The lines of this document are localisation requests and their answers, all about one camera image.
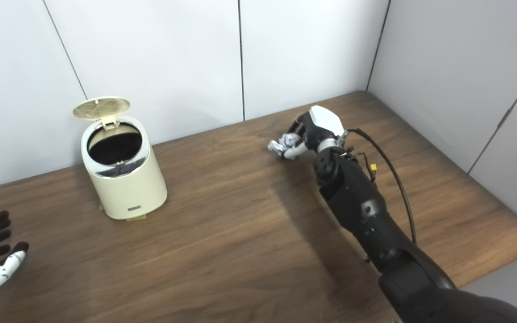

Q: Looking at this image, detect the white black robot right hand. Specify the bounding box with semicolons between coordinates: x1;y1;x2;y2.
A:
283;105;346;160

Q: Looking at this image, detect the white paper ball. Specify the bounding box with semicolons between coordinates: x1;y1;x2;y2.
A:
268;133;302;157

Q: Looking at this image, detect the cream-colored bin body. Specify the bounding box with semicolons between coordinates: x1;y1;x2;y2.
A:
81;116;168;220

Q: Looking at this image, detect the cream round bin lid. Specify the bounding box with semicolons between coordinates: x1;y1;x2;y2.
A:
73;96;131;131

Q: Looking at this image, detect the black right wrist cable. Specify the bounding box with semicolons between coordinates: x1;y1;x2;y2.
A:
345;128;417;245

